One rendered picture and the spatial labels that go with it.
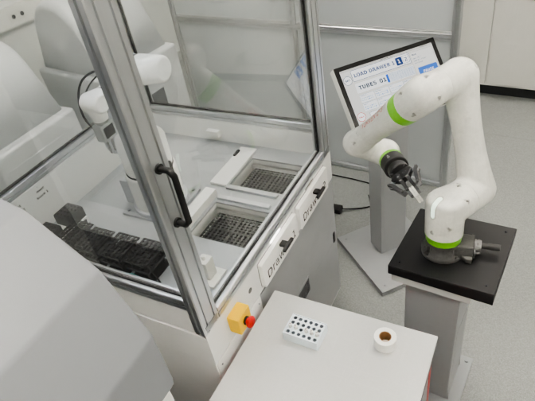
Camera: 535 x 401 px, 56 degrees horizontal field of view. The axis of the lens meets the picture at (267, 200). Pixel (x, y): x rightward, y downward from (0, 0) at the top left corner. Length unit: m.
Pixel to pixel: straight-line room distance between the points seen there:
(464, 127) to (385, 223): 1.17
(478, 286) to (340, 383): 0.57
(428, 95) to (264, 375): 0.99
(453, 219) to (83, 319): 1.28
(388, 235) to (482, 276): 1.13
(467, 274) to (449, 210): 0.25
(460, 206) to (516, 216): 1.63
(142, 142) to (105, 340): 0.48
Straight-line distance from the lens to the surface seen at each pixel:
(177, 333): 1.64
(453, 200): 1.75
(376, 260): 2.93
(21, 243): 0.80
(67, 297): 0.78
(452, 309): 1.98
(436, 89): 1.61
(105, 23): 1.04
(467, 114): 1.76
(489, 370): 2.60
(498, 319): 2.79
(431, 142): 3.34
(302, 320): 1.73
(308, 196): 1.98
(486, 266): 1.88
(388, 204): 2.74
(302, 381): 1.63
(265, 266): 1.74
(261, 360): 1.69
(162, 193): 1.20
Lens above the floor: 2.15
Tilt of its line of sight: 38 degrees down
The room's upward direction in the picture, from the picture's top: 11 degrees counter-clockwise
